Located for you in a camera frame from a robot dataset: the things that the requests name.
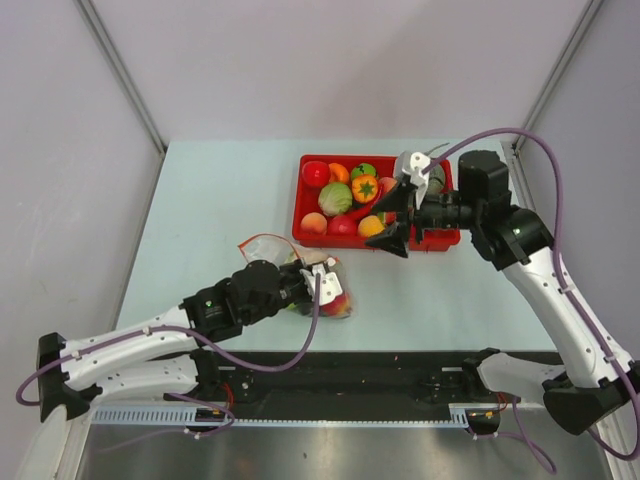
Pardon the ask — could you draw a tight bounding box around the white cauliflower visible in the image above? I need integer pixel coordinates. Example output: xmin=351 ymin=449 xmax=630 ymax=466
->
xmin=300 ymin=250 xmax=339 ymax=269

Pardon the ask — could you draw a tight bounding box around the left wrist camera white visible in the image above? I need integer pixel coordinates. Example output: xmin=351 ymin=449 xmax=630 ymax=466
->
xmin=300 ymin=263 xmax=344 ymax=306

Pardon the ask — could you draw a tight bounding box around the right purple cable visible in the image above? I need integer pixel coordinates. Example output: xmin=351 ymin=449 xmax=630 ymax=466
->
xmin=422 ymin=128 xmax=640 ymax=474

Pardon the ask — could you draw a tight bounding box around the green melon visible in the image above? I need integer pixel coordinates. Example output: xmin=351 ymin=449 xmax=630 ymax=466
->
xmin=426 ymin=142 xmax=449 ymax=195

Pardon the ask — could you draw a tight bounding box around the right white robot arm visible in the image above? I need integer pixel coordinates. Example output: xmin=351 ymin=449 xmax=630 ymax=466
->
xmin=365 ymin=150 xmax=639 ymax=435

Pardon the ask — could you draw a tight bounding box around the orange fruit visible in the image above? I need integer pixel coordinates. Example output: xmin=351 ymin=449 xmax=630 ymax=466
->
xmin=328 ymin=162 xmax=351 ymax=185

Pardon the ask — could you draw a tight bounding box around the red plastic tray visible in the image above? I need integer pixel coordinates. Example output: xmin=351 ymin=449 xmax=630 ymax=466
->
xmin=291 ymin=154 xmax=461 ymax=253

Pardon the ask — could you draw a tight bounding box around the red apple top left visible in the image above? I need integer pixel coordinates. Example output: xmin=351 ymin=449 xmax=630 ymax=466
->
xmin=301 ymin=161 xmax=331 ymax=189

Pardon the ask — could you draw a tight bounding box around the purple cable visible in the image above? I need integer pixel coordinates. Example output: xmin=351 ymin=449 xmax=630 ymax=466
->
xmin=422 ymin=128 xmax=640 ymax=474
xmin=14 ymin=272 xmax=324 ymax=409

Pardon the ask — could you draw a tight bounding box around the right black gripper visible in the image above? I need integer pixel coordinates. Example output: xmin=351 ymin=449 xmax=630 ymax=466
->
xmin=365 ymin=179 xmax=481 ymax=258

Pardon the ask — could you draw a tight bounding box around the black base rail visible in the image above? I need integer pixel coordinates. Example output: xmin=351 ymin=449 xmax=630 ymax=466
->
xmin=188 ymin=351 xmax=512 ymax=422

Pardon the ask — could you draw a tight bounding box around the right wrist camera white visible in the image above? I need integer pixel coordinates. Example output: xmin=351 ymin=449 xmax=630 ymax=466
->
xmin=393 ymin=151 xmax=432 ymax=208

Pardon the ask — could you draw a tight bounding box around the pink peach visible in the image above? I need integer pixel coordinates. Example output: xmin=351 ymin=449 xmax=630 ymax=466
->
xmin=378 ymin=177 xmax=397 ymax=196

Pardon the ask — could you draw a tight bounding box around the red apple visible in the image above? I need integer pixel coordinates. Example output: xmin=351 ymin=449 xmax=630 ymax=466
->
xmin=327 ymin=215 xmax=358 ymax=237
xmin=301 ymin=161 xmax=331 ymax=189

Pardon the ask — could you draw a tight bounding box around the red apple bottom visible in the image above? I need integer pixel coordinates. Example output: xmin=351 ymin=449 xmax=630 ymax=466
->
xmin=327 ymin=215 xmax=358 ymax=237

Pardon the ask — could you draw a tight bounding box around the orange bell pepper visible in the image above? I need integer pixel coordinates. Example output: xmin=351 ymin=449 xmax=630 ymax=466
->
xmin=351 ymin=175 xmax=379 ymax=204

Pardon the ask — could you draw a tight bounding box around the green cabbage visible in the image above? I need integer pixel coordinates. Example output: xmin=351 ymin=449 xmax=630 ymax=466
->
xmin=317 ymin=182 xmax=353 ymax=217

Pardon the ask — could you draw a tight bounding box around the green bell pepper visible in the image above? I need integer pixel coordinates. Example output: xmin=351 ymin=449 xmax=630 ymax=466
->
xmin=350 ymin=162 xmax=377 ymax=180

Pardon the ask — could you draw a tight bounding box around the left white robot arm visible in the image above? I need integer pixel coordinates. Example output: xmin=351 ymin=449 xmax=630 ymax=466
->
xmin=32 ymin=260 xmax=342 ymax=420

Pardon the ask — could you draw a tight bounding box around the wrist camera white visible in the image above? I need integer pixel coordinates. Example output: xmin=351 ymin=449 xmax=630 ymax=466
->
xmin=393 ymin=151 xmax=432 ymax=208
xmin=300 ymin=263 xmax=344 ymax=306

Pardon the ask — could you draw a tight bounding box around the red chili pepper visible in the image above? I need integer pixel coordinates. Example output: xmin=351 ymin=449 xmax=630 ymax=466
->
xmin=346 ymin=188 xmax=383 ymax=223

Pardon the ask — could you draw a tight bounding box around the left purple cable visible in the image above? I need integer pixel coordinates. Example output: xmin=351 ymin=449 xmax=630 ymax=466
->
xmin=14 ymin=272 xmax=324 ymax=409

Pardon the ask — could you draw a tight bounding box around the clear zip top bag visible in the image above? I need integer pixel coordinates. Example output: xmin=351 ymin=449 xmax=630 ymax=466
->
xmin=238 ymin=233 xmax=353 ymax=319

